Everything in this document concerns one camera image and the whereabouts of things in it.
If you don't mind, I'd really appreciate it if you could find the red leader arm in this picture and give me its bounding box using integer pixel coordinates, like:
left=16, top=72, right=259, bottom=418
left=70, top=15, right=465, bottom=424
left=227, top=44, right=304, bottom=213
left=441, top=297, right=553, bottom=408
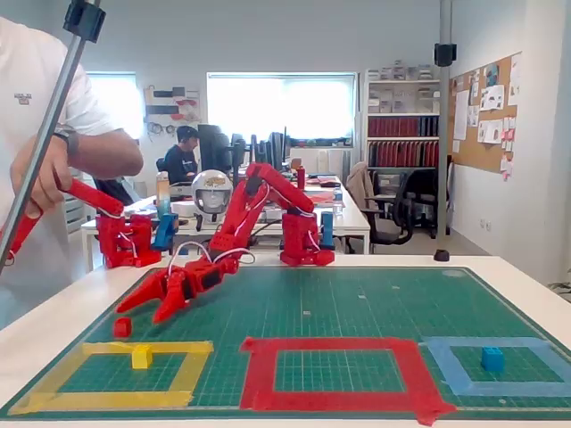
left=0, top=177, right=163, bottom=270

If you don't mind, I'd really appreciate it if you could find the person's left forearm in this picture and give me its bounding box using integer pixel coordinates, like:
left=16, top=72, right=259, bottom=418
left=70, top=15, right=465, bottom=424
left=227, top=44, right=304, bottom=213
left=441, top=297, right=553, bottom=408
left=66, top=127, right=145, bottom=180

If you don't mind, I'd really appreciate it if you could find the yellow lego brick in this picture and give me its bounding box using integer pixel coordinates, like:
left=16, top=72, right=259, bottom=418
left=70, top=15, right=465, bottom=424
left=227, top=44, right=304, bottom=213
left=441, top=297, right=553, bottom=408
left=130, top=343, right=154, bottom=371

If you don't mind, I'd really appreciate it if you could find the yellow tape square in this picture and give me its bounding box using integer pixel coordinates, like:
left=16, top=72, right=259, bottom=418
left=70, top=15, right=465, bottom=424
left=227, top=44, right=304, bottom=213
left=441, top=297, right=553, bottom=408
left=7, top=341, right=214, bottom=416

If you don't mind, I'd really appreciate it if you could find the red tape square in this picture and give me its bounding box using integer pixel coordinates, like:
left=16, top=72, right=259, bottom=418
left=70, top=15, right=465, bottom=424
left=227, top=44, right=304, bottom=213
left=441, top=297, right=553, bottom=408
left=239, top=336, right=459, bottom=428

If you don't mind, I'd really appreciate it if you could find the blue tape square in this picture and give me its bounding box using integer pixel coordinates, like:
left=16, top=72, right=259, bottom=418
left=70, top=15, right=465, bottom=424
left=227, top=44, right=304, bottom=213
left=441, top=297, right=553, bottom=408
left=418, top=336, right=571, bottom=398

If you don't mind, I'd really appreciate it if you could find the blue lego brick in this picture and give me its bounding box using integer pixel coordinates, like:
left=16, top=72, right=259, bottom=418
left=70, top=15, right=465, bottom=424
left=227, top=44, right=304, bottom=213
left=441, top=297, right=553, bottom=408
left=480, top=346, right=507, bottom=373

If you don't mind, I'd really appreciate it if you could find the person's left hand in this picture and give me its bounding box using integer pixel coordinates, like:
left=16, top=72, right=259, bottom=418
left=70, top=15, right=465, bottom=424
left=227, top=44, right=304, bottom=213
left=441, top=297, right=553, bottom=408
left=10, top=136, right=76, bottom=219

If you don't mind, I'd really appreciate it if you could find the blue table clamp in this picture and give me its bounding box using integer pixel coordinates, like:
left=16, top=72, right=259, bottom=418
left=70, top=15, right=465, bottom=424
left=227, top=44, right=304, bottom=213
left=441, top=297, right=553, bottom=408
left=151, top=212, right=180, bottom=252
left=319, top=210, right=336, bottom=251

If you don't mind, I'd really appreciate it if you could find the white helmet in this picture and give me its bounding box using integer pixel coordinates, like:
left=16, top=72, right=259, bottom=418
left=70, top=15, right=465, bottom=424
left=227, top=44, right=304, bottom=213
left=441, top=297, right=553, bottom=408
left=191, top=169, right=235, bottom=225

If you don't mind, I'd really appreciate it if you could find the orange and blue bottle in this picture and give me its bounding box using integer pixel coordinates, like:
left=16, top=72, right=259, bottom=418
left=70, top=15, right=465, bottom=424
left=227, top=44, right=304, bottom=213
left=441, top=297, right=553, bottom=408
left=155, top=170, right=172, bottom=220

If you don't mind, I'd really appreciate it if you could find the green cutting mat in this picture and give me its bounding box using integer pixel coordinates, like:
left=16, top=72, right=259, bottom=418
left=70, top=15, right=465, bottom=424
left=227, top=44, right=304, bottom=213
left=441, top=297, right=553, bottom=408
left=0, top=266, right=571, bottom=423

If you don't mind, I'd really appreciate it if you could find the seated person in dark shirt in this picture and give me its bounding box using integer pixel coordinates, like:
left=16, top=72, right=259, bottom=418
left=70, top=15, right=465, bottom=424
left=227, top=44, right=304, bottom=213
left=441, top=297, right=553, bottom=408
left=162, top=125, right=201, bottom=186

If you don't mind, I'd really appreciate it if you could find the black computer monitor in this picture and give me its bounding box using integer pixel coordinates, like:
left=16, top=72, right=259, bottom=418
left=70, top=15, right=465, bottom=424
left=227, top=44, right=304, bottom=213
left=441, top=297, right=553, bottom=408
left=196, top=123, right=234, bottom=175
left=249, top=126, right=292, bottom=188
left=228, top=132, right=250, bottom=180

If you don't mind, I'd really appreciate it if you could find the dark wrist watch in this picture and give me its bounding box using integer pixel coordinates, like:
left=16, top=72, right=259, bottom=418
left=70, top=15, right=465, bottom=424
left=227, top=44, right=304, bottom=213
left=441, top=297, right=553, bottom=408
left=53, top=126, right=81, bottom=158

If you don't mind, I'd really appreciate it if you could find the beige jacket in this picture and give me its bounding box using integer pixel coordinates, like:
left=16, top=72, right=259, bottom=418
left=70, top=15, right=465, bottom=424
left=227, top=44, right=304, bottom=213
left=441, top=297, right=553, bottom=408
left=346, top=160, right=381, bottom=211

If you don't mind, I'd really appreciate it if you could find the wide bright window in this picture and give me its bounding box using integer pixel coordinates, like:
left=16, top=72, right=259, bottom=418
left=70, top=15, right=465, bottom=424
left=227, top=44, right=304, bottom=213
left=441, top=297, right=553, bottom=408
left=205, top=71, right=359, bottom=146

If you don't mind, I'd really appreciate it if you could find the narrow bright window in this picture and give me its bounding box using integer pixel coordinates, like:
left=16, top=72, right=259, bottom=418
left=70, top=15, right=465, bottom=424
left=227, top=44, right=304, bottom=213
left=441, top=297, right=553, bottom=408
left=86, top=71, right=138, bottom=146

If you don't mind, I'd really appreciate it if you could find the black office chair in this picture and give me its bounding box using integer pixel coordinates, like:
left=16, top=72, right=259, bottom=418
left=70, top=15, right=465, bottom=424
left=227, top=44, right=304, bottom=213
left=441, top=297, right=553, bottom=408
left=401, top=168, right=441, bottom=240
left=346, top=160, right=415, bottom=247

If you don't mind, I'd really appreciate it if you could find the grey metal pole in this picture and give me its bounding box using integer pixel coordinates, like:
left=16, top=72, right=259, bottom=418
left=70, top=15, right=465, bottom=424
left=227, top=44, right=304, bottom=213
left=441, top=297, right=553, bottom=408
left=438, top=0, right=453, bottom=238
left=0, top=0, right=102, bottom=276

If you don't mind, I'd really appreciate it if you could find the white bookshelf with binders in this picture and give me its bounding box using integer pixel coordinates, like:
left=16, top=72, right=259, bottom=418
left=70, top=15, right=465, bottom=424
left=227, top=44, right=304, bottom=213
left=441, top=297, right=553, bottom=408
left=362, top=65, right=443, bottom=173

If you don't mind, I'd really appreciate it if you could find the person in white shirt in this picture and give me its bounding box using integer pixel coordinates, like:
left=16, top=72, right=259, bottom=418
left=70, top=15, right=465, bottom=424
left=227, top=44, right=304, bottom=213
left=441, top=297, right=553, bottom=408
left=0, top=17, right=131, bottom=332

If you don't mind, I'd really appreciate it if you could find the black pole clamp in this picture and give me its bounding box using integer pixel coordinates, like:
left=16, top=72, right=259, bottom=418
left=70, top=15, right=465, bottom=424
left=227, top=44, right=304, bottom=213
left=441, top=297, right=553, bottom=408
left=434, top=42, right=459, bottom=69
left=62, top=0, right=108, bottom=45

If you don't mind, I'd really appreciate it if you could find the cork pin board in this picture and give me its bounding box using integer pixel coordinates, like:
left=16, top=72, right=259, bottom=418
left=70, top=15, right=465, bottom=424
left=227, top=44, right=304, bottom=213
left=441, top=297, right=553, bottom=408
left=447, top=50, right=524, bottom=180

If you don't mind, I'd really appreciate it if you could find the white red black servo cable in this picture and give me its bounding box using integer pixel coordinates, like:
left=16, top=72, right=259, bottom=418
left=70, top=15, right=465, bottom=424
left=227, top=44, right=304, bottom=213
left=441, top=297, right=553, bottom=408
left=168, top=241, right=211, bottom=280
left=219, top=181, right=274, bottom=244
left=211, top=247, right=256, bottom=269

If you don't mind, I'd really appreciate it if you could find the wall tool board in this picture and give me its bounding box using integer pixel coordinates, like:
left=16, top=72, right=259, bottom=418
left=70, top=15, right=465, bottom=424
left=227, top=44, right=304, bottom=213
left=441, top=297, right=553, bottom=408
left=143, top=84, right=203, bottom=136

